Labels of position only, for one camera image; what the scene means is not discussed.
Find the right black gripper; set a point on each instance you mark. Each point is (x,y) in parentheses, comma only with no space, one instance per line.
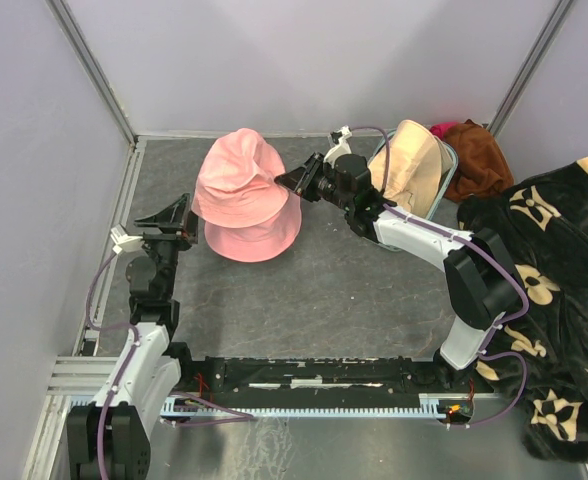
(300,180)

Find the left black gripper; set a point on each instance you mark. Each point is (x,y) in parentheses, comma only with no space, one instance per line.
(172,223)

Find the brown cloth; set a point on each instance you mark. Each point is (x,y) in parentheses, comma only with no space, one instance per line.
(482,168)

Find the left aluminium corner post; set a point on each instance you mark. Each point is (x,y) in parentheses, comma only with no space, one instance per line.
(72,31)

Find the pink bucket hat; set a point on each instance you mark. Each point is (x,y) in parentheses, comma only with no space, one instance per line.
(236,187)
(261,242)

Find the right aluminium corner post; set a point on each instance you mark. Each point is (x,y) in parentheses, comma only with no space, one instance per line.
(544,40)

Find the teal plastic basket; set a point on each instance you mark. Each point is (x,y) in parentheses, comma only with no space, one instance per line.
(449,180)

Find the red cloth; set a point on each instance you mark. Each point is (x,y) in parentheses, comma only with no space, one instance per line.
(439,130)

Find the light blue cable duct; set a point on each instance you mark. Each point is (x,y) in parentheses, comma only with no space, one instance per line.
(175,407)

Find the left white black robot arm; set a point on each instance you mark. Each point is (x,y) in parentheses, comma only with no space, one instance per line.
(109,438)

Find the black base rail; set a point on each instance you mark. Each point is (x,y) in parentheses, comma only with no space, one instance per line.
(254,382)

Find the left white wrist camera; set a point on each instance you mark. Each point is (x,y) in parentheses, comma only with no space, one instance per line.
(123,242)

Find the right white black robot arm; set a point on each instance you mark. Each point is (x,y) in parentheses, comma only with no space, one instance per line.
(482,280)

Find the black floral blanket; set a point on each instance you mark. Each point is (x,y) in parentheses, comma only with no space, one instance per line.
(540,360)

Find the aluminium corner post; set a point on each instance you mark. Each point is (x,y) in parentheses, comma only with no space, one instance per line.
(544,40)
(72,31)

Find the beige pink stacked hats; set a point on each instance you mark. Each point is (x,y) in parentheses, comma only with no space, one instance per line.
(414,170)

